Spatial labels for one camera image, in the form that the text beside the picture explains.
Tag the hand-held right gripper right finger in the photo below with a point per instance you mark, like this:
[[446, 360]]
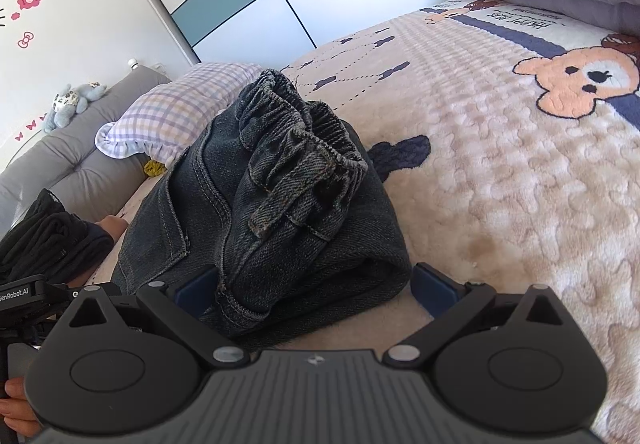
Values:
[[435, 291]]

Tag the blue plush toy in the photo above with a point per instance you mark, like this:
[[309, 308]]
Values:
[[70, 101]]

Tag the navy folded pants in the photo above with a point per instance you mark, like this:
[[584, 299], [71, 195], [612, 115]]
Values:
[[95, 244]]

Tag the small white knob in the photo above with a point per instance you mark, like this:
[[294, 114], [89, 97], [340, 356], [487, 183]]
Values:
[[133, 63]]

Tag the beige bear print bedspread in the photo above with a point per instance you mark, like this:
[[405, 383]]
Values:
[[500, 174]]

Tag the black folded fleece garment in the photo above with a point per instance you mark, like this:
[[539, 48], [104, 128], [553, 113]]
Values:
[[40, 234]]

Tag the mustard yellow cloth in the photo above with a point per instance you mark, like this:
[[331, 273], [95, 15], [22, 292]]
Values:
[[154, 168]]

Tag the person's left hand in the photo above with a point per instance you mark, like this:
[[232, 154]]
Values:
[[17, 411]]

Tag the dark blue denim jeans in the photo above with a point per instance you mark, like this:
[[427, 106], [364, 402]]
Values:
[[300, 234]]

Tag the pink bow wall sticker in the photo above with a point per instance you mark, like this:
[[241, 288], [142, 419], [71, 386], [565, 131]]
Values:
[[26, 40]]

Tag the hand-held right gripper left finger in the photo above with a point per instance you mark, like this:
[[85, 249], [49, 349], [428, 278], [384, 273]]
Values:
[[197, 291]]

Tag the grey padded headboard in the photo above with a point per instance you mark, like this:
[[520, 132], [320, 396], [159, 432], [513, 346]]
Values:
[[75, 159]]

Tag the purple checked pillow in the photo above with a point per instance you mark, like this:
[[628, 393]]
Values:
[[165, 114]]

